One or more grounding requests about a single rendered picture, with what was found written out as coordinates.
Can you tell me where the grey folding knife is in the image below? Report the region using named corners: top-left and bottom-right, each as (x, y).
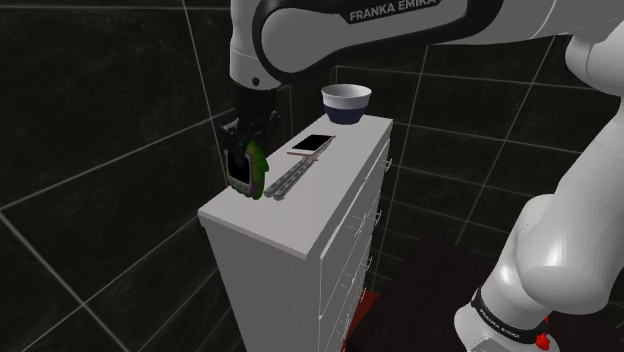
top-left (263, 156), bottom-right (317, 202)

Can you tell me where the white chest of drawers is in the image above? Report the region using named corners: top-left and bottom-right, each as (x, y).
top-left (197, 113), bottom-right (395, 352)

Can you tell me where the green handheld toy device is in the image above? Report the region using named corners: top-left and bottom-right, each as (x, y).
top-left (223, 138), bottom-right (271, 201)

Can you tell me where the black phone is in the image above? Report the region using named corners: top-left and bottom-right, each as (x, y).
top-left (291, 133), bottom-right (337, 153)

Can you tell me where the white and navy bowl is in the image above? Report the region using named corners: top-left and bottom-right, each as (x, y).
top-left (321, 83), bottom-right (373, 126)

